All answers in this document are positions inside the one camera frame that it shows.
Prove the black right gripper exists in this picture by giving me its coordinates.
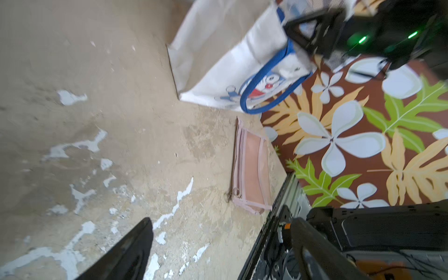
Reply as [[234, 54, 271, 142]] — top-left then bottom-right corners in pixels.
[[283, 1, 448, 81]]

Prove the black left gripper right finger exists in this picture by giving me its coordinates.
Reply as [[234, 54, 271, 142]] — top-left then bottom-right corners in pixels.
[[290, 218, 368, 280]]

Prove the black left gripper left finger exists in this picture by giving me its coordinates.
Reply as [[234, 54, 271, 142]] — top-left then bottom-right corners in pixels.
[[77, 217, 154, 280]]

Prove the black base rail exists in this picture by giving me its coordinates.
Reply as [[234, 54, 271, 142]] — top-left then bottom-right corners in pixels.
[[238, 173, 311, 280]]

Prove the pink mesh pouch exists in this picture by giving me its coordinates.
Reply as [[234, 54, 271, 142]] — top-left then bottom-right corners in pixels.
[[227, 118, 273, 215]]

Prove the white Doraemon canvas bag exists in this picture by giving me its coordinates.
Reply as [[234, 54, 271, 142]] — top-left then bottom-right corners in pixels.
[[168, 1, 313, 114]]

